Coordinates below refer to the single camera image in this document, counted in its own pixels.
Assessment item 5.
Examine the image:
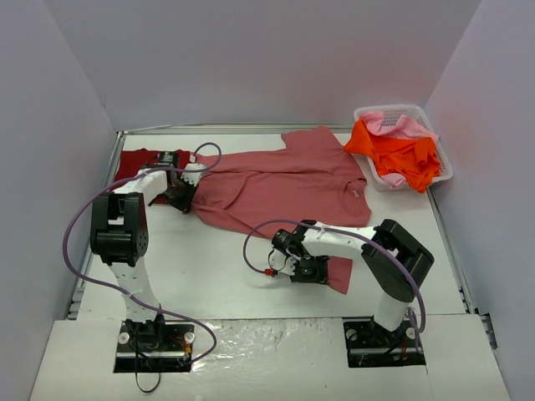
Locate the salmon pink t-shirt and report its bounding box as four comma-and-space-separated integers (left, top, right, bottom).
192, 126, 372, 295

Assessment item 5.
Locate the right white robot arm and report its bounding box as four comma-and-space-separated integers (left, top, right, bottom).
266, 219, 435, 345

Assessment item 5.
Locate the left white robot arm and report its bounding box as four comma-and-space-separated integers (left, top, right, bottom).
90, 149, 204, 351

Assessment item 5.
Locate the folded dark red t-shirt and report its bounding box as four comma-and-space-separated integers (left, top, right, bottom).
113, 149, 196, 206

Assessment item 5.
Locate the orange t-shirt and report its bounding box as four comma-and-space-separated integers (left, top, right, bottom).
344, 119, 441, 193

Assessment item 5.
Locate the light pink t-shirt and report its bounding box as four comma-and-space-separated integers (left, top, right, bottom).
359, 110, 439, 143

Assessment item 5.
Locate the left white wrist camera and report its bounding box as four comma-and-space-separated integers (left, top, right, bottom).
181, 163, 207, 186

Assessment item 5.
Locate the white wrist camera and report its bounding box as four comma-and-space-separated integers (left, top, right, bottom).
268, 249, 297, 277
181, 163, 207, 186

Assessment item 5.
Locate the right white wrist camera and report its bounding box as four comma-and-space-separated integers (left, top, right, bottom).
268, 249, 297, 277

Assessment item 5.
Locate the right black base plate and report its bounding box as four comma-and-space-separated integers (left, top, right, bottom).
343, 318, 425, 368

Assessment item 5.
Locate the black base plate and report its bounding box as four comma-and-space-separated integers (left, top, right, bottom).
343, 318, 425, 368
113, 322, 195, 373

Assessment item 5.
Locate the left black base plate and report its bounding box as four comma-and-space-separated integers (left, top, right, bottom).
113, 322, 195, 373

